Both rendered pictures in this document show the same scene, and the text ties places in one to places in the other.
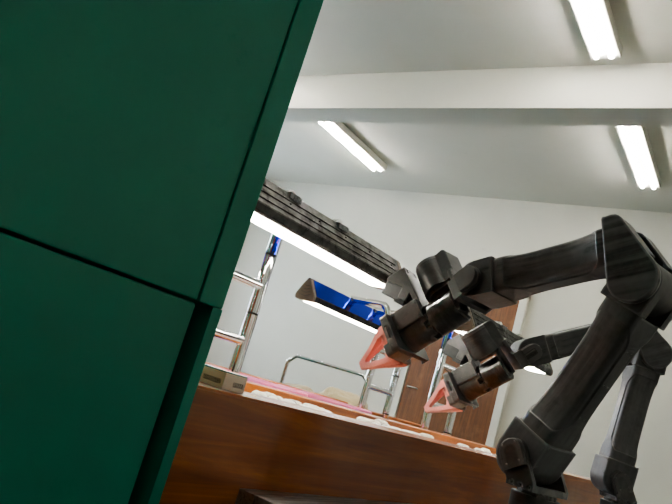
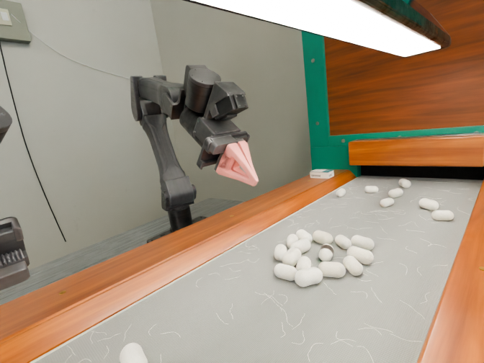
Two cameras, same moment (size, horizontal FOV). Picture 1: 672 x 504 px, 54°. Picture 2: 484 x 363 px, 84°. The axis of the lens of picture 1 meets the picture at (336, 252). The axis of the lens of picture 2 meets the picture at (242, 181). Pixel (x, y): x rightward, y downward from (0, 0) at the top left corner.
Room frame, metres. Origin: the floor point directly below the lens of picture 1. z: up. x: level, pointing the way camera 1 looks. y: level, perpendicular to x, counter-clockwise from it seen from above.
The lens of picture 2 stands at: (1.59, -0.08, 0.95)
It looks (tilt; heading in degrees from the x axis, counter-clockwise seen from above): 12 degrees down; 185
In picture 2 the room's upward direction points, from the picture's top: 8 degrees counter-clockwise
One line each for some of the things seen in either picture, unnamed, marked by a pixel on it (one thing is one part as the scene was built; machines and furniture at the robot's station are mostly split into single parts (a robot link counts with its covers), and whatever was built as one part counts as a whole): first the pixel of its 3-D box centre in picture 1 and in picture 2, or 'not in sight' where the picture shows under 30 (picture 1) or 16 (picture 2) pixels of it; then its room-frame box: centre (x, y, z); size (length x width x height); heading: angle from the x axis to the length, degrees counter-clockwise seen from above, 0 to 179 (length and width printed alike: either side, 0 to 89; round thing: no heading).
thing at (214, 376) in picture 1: (217, 377); (321, 173); (0.78, 0.09, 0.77); 0.06 x 0.04 x 0.02; 49
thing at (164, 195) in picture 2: (533, 469); (178, 197); (0.87, -0.33, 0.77); 0.09 x 0.06 x 0.06; 127
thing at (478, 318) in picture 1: (507, 342); not in sight; (1.96, -0.57, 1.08); 0.62 x 0.08 x 0.07; 139
